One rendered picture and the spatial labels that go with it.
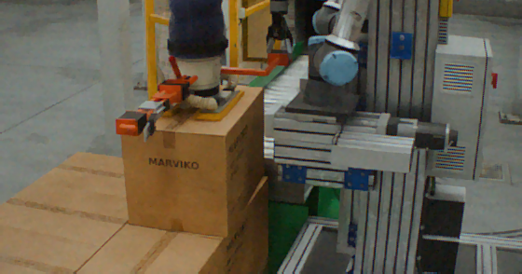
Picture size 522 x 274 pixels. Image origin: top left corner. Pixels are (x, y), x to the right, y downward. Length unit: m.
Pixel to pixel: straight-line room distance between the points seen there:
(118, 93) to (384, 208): 2.01
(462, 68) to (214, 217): 1.03
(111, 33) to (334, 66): 2.10
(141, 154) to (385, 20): 0.99
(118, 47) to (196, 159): 1.72
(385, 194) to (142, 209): 0.93
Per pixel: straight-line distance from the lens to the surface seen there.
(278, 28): 2.59
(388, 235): 2.57
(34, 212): 2.67
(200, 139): 2.22
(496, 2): 11.39
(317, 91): 2.18
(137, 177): 2.38
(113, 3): 3.83
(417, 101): 2.33
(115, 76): 3.92
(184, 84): 2.26
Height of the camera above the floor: 1.70
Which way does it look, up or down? 20 degrees down
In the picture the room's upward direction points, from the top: straight up
